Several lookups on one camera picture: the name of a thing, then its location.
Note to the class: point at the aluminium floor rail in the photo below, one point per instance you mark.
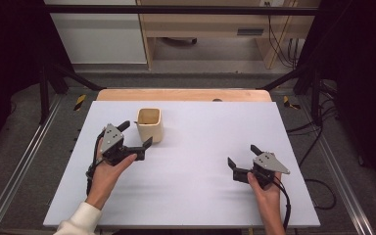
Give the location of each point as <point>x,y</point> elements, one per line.
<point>336,163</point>
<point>23,156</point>

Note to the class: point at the black metal stand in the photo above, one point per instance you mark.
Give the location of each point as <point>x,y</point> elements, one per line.
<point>44,94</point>
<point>315,98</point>

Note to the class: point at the person's right hand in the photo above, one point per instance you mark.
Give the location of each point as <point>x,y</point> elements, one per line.
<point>266,196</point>

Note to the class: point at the black curtain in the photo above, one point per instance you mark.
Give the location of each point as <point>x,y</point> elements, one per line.
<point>362,81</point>
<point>9,65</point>

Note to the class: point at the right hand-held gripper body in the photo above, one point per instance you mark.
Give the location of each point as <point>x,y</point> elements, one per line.
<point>269,163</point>

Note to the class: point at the square wooden cup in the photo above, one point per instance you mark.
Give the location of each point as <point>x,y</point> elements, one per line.
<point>150,129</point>

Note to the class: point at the yellow black tape piece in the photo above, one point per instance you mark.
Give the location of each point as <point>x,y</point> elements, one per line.
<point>287,102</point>
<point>80,102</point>

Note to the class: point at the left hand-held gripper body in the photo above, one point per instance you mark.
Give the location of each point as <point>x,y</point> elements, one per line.
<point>111,138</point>

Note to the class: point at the person's left hand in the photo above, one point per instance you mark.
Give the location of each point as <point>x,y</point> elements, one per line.
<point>106,179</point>

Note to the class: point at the white cabinet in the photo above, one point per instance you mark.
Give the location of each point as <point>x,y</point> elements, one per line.
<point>101,36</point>

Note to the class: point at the white table board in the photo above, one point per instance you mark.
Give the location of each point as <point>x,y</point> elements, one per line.
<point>192,196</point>

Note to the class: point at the wooden table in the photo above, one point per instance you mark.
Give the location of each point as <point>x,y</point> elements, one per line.
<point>176,95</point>

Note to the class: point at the black horizontal frame bar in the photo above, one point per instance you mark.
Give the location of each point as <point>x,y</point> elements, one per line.
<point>176,9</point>

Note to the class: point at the light wooden desk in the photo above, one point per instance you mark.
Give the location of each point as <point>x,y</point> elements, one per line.
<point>209,24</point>

